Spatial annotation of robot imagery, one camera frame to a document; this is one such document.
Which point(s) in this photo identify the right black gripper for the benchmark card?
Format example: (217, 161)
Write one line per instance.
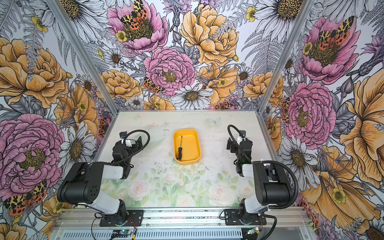
(233, 144)

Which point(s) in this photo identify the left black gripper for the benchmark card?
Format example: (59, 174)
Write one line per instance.
(135, 145)

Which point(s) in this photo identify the black orange handled screwdriver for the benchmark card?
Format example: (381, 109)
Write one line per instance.
(179, 154)

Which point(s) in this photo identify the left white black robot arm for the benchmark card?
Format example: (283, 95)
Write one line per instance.
(82, 184)

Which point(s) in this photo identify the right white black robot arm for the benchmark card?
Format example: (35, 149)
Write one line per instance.
(275, 186)

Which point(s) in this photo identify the yellow plastic bin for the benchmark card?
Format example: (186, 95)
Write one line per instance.
(191, 152)

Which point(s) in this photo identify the green circuit board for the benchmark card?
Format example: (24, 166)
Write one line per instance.
(121, 234)

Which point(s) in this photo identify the small right circuit board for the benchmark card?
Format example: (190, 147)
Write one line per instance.
(253, 231)

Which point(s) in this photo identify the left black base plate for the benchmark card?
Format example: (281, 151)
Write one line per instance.
(132, 218)

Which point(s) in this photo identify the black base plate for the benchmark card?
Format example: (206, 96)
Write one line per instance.
(233, 217)
(132, 218)

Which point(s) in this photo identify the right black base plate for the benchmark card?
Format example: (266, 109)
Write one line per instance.
(233, 217)

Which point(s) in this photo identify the aluminium front rail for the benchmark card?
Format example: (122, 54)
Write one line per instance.
(180, 218)

